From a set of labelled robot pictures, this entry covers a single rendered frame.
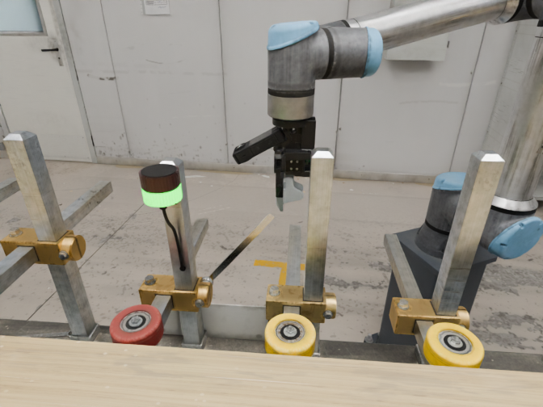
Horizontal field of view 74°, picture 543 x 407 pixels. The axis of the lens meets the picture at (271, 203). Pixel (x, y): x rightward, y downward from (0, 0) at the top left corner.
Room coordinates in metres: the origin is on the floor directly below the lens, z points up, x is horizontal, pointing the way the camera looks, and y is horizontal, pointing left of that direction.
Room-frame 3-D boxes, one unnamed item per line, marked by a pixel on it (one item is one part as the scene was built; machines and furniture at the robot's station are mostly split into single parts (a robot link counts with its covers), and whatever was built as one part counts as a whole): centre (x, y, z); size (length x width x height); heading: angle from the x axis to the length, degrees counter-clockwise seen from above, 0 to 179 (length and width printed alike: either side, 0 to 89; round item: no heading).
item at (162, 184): (0.51, 0.17, 1.12); 0.06 x 0.06 x 0.02
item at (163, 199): (0.51, 0.17, 1.10); 0.06 x 0.06 x 0.02
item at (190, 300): (0.56, 0.19, 0.85); 0.14 x 0.06 x 0.05; 85
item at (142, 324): (0.43, 0.22, 0.85); 0.08 x 0.08 x 0.11
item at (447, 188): (1.08, -0.63, 0.79); 0.17 x 0.15 x 0.18; 18
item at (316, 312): (0.54, -0.06, 0.84); 0.14 x 0.06 x 0.05; 85
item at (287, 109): (0.71, -0.04, 1.19); 0.10 x 0.09 x 0.05; 177
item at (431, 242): (1.09, -0.62, 0.65); 0.19 x 0.19 x 0.10
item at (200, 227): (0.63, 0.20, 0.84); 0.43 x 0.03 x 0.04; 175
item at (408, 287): (0.58, -0.29, 0.82); 0.44 x 0.03 x 0.04; 175
